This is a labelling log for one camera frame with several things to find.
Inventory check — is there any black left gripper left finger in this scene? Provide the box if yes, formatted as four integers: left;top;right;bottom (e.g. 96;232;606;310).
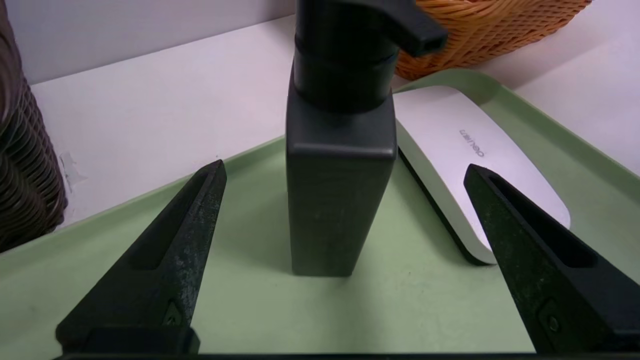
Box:
55;160;228;355

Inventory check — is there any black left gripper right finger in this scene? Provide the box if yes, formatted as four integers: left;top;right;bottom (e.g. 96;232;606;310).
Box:
464;164;640;355

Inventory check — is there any white rectangular case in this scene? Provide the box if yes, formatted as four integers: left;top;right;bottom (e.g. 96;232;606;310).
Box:
392;85;572;266

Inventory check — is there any dark green pump bottle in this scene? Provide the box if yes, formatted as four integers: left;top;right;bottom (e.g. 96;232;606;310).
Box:
285;0;448;277

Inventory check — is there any dark brown wicker basket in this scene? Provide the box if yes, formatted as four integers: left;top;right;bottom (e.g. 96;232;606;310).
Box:
0;0;68;253

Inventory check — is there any orange wicker basket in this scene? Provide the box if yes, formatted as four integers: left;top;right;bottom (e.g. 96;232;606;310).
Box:
392;0;593;82

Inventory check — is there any light green plastic tray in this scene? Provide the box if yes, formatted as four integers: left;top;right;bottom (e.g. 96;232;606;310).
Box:
0;68;640;356

